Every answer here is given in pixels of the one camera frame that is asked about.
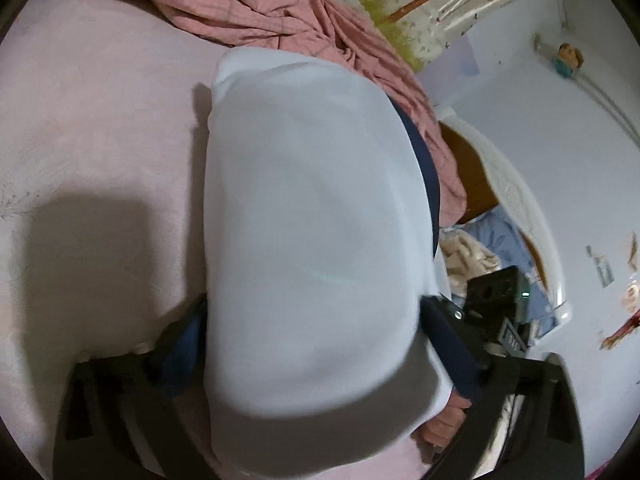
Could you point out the white and navy jacket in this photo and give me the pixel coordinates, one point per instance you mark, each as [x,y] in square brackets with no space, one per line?
[310,235]

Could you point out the person's right hand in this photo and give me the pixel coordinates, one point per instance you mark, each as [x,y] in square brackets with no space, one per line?
[445,425]

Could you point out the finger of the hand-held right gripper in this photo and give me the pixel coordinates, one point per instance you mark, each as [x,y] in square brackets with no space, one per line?
[454,312]

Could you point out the pink checked quilt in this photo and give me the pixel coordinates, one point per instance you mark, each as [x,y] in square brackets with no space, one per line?
[250,0]

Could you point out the tree print curtain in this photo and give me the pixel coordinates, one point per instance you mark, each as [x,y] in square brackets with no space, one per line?
[450,5]

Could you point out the white and wood headboard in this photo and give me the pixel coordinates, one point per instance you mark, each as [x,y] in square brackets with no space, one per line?
[467,165]

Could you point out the blue white wall sticker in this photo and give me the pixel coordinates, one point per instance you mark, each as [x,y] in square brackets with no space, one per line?
[602,267]

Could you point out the small doll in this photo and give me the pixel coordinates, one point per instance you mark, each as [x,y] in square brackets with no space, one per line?
[567,60]

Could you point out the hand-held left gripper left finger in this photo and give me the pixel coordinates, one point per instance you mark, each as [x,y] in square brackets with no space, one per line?
[182,355]

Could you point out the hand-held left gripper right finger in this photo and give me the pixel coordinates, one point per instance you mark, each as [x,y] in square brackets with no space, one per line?
[450,355]

